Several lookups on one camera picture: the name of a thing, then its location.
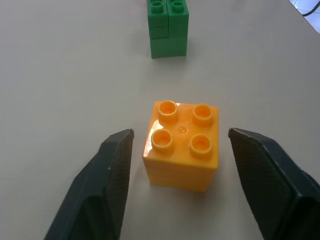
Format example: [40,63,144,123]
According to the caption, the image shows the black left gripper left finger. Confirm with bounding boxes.
[42,128,135,240]

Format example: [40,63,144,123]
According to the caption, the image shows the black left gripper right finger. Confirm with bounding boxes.
[228,127,320,240]

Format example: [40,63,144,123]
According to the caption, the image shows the orange studded building block cube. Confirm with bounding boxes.
[142,100,220,193]

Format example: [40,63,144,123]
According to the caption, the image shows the green studded building block cube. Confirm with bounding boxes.
[146,0,190,59]

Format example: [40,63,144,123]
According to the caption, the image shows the black cable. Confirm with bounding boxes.
[301,2,320,17]

